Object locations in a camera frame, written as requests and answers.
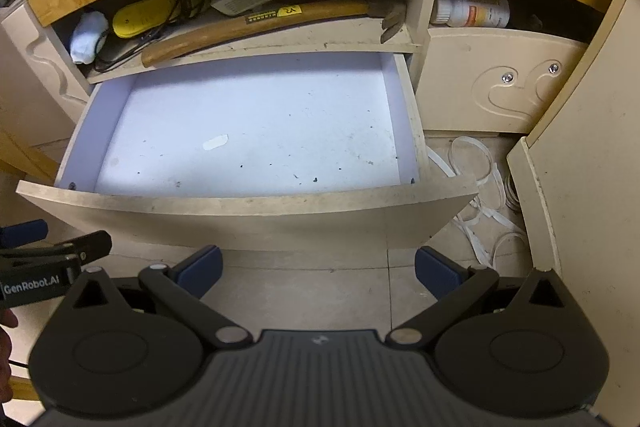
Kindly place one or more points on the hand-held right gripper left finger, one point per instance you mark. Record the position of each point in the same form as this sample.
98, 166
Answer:
200, 269

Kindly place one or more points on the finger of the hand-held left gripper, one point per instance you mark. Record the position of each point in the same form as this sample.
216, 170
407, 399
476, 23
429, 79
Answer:
90, 244
25, 232

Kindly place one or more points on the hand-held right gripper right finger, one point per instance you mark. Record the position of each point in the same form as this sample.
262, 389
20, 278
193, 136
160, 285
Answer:
437, 272

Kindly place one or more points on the wide cream drawer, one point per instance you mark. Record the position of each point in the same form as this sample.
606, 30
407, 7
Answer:
250, 127

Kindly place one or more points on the small cream drawer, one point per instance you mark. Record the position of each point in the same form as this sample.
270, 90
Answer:
480, 72

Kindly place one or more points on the person's left hand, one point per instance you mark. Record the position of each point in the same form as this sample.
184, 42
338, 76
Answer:
7, 319

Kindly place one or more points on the white paper scrap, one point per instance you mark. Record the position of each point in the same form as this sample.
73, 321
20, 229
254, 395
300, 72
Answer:
215, 143

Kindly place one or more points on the cream cabinet door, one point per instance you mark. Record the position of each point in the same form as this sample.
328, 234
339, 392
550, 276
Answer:
600, 157

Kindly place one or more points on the white sock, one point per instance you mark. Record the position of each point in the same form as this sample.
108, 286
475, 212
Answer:
89, 37

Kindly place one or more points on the yellow plastic case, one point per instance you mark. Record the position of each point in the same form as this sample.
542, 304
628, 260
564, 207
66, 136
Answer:
145, 14

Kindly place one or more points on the white pill bottle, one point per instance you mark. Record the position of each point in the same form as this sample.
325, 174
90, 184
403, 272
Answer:
475, 9

